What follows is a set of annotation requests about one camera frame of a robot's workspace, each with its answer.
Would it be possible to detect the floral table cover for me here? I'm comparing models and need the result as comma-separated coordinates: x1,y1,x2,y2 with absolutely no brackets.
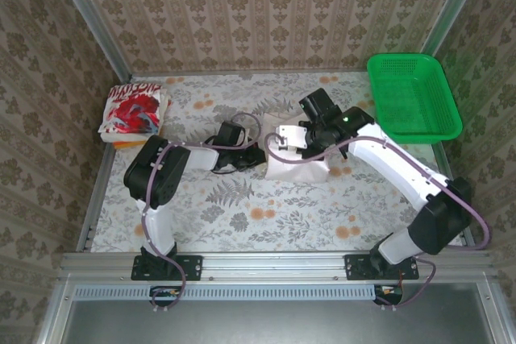
90,72,464,253

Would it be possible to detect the aluminium frame post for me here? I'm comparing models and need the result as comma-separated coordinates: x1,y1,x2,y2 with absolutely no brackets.
421,0,493,59
47,0,134,81

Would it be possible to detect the green plastic basket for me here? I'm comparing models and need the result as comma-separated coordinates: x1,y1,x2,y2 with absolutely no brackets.
366,52,464,146

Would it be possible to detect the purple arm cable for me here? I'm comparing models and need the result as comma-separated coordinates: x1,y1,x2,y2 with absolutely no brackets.
140,112,263,313
264,132,493,313

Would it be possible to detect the grey slotted cable duct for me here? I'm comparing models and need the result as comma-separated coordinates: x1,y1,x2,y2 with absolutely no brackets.
74,284,404,301

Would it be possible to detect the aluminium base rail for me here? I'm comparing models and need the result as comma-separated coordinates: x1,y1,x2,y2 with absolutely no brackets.
58,250,501,280

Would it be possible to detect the grey metal panel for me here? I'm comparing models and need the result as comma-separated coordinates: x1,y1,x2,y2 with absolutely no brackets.
60,282,499,344

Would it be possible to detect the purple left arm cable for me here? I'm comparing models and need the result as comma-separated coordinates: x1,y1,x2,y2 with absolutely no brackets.
140,112,263,313

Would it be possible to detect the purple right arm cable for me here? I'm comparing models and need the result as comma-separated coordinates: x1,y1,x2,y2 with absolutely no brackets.
264,132,493,313

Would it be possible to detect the white t-shirt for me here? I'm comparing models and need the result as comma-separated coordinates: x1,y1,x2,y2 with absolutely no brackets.
252,108,332,184

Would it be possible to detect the folded orange t-shirt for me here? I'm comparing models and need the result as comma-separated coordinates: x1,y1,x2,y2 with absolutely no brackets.
112,140,149,151

